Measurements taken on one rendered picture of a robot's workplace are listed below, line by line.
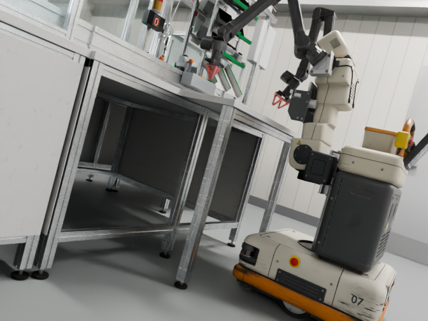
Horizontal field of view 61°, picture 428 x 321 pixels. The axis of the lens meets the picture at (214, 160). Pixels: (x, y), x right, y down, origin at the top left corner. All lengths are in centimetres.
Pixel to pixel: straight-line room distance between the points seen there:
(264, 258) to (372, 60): 367
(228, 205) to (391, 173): 132
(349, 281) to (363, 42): 385
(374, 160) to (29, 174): 134
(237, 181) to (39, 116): 163
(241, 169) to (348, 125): 248
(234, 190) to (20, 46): 179
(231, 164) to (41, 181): 158
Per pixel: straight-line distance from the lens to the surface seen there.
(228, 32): 201
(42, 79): 133
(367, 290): 168
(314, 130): 193
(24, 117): 132
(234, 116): 162
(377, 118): 482
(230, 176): 267
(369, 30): 519
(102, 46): 152
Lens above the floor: 64
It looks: 2 degrees down
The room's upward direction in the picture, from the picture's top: 15 degrees clockwise
